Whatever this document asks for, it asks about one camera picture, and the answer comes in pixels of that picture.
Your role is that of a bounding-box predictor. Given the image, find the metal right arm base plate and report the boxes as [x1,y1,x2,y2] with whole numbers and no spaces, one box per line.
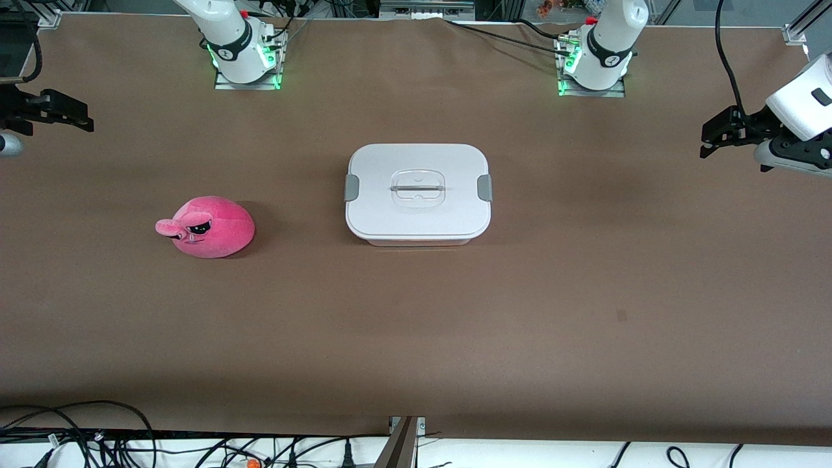
[214,31,283,91]

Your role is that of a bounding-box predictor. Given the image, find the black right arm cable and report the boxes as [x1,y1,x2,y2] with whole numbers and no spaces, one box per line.
[23,18,44,84]

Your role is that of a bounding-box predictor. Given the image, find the pink translucent plastic box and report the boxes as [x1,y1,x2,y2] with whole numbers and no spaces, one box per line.
[363,235,476,247]

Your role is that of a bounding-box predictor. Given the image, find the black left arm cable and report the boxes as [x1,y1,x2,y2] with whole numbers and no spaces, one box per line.
[715,0,748,119]

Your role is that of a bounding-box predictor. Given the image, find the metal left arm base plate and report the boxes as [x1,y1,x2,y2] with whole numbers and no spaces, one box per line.
[557,34,627,99]

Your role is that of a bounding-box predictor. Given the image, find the pink plush toy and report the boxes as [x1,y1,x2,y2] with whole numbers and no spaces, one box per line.
[155,196,256,259]

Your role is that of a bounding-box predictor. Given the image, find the large looped black cable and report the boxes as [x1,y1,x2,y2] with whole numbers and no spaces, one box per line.
[0,400,158,468]

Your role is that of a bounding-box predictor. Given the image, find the aluminium profile post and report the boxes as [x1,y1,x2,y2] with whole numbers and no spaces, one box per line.
[374,416,427,468]

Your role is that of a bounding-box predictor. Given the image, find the white box lid grey clips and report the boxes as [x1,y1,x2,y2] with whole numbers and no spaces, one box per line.
[344,144,493,242]

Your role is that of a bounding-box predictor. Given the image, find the grey metal rail unit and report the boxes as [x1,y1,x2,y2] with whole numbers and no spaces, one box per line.
[380,0,476,20]

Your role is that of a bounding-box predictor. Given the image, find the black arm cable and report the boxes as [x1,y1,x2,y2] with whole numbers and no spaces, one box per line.
[23,18,44,84]
[715,0,748,119]

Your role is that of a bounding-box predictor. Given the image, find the black cable across table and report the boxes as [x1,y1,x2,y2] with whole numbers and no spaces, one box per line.
[445,18,577,58]

